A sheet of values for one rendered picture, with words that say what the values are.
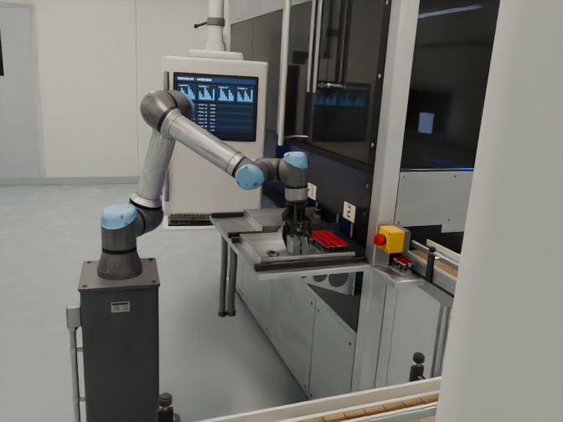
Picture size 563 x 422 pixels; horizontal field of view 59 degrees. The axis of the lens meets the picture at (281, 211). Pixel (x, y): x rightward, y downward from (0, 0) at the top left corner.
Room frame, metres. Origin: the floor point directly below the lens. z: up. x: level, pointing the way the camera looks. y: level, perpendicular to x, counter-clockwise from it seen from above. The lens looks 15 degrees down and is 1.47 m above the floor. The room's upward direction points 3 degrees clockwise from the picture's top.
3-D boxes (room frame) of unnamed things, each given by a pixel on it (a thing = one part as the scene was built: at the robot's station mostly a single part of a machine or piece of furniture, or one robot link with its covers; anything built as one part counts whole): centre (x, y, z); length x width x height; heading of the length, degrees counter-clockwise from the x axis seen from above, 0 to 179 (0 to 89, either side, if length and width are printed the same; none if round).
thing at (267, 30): (2.77, 0.13, 1.51); 0.49 x 0.01 x 0.59; 21
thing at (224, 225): (1.87, -0.04, 0.87); 0.70 x 0.48 x 0.02; 21
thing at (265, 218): (2.05, -0.04, 0.90); 0.34 x 0.26 x 0.04; 111
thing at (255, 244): (1.69, -0.06, 0.90); 0.34 x 0.26 x 0.04; 111
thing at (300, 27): (2.27, -0.07, 1.51); 0.47 x 0.01 x 0.59; 21
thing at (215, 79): (2.51, 0.36, 1.19); 0.50 x 0.19 x 0.78; 104
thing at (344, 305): (2.57, 0.06, 0.73); 1.98 x 0.01 x 0.25; 21
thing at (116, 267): (1.63, 0.55, 0.84); 0.15 x 0.15 x 0.10
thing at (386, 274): (1.55, -0.41, 0.87); 0.14 x 0.13 x 0.02; 111
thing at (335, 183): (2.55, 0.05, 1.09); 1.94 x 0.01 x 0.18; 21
